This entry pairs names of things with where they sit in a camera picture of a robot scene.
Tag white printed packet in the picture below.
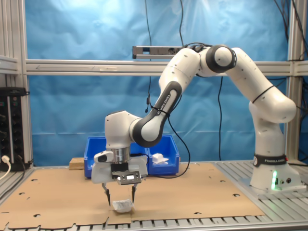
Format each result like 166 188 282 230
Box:
112 199 134 214

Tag black equipment rack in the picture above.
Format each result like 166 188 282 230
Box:
0 87 27 172

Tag blue bin holding masks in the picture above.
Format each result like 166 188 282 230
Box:
84 136 149 180

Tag wooden block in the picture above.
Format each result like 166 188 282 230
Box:
69 157 85 171

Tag blue bin holding packets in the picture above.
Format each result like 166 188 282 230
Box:
146 134 180 176

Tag clear bagged gauze packet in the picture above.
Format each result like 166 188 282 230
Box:
151 153 169 166

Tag brown cardboard sheet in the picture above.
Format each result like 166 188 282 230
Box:
0 166 133 230
130 162 266 221

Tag black camera box with bracket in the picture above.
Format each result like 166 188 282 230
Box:
112 164 143 186

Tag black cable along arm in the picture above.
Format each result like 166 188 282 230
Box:
145 113 191 179

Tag white plug with cable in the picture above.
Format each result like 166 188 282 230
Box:
0 154 12 181

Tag aluminium horizontal frame beam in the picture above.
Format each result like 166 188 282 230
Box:
25 58 308 77

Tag aluminium frame post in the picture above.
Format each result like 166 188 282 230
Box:
0 0 34 167
286 0 306 160

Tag black cable bundle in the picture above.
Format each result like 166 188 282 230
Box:
273 0 308 61

